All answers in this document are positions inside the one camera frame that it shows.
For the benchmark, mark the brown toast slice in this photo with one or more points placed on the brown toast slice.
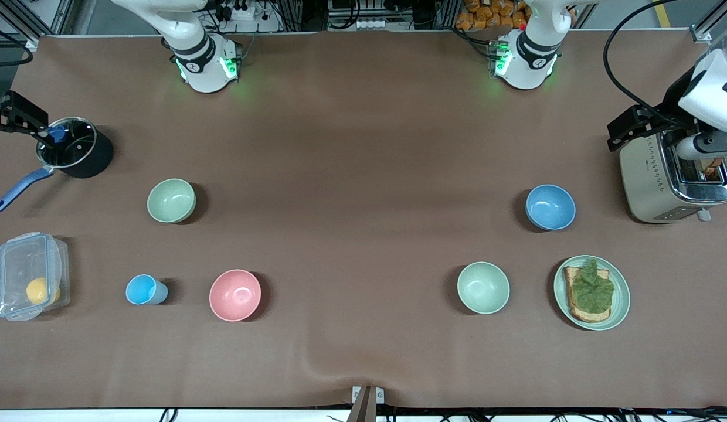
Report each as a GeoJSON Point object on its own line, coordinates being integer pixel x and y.
{"type": "Point", "coordinates": [713, 170]}

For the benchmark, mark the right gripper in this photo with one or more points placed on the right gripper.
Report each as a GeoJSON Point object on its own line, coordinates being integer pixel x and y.
{"type": "Point", "coordinates": [6, 117]}

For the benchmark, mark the clear plastic lidded container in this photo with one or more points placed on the clear plastic lidded container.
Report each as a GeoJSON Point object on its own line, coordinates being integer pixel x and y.
{"type": "Point", "coordinates": [17, 264]}

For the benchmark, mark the glass lid with blue knob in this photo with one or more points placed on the glass lid with blue knob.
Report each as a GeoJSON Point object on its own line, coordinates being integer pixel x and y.
{"type": "Point", "coordinates": [76, 143]}

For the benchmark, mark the green lettuce leaf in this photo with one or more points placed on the green lettuce leaf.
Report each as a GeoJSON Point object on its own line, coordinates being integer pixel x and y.
{"type": "Point", "coordinates": [592, 290]}

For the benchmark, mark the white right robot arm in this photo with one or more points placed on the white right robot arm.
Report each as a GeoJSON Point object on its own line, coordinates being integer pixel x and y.
{"type": "Point", "coordinates": [202, 64]}

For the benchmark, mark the blue plastic cup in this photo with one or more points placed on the blue plastic cup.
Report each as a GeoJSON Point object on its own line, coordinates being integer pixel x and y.
{"type": "Point", "coordinates": [142, 289]}

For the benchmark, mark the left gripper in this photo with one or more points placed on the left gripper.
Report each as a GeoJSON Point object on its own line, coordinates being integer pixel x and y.
{"type": "Point", "coordinates": [670, 111]}

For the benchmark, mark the white power strip with plugs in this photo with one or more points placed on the white power strip with plugs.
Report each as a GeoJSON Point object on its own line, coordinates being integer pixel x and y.
{"type": "Point", "coordinates": [243, 10]}

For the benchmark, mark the bag of orange fruits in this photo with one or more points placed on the bag of orange fruits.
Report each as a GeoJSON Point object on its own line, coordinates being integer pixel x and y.
{"type": "Point", "coordinates": [492, 14]}

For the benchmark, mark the light green bowl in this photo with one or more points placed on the light green bowl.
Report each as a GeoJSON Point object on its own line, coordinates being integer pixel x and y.
{"type": "Point", "coordinates": [171, 201]}
{"type": "Point", "coordinates": [483, 287]}

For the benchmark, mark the light green plate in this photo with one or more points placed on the light green plate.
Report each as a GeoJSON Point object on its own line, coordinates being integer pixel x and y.
{"type": "Point", "coordinates": [621, 299]}

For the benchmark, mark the bread slice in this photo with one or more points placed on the bread slice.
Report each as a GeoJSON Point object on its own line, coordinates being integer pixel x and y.
{"type": "Point", "coordinates": [574, 310]}

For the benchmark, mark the blue bowl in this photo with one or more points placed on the blue bowl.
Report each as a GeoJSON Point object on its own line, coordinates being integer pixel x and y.
{"type": "Point", "coordinates": [550, 207]}

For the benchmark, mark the long white power strip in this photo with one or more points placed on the long white power strip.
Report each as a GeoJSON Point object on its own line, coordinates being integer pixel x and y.
{"type": "Point", "coordinates": [357, 23]}

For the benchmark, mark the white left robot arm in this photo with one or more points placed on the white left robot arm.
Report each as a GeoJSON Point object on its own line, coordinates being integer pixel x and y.
{"type": "Point", "coordinates": [527, 64]}

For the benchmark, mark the brown table cloth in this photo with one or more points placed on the brown table cloth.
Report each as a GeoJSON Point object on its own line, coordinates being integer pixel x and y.
{"type": "Point", "coordinates": [363, 293]}

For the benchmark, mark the aluminium frame profile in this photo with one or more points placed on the aluminium frame profile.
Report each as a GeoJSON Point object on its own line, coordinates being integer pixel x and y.
{"type": "Point", "coordinates": [23, 17]}
{"type": "Point", "coordinates": [706, 32]}

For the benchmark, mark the silver toaster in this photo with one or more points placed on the silver toaster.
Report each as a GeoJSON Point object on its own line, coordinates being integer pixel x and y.
{"type": "Point", "coordinates": [648, 181]}

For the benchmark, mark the pink bowl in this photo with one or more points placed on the pink bowl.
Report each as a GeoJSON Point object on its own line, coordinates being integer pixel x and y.
{"type": "Point", "coordinates": [234, 295]}

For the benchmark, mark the yellow lemon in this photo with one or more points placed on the yellow lemon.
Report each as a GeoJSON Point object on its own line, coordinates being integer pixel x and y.
{"type": "Point", "coordinates": [40, 291]}

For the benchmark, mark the camera stand bracket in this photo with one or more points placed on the camera stand bracket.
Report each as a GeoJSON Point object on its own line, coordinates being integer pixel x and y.
{"type": "Point", "coordinates": [363, 404]}

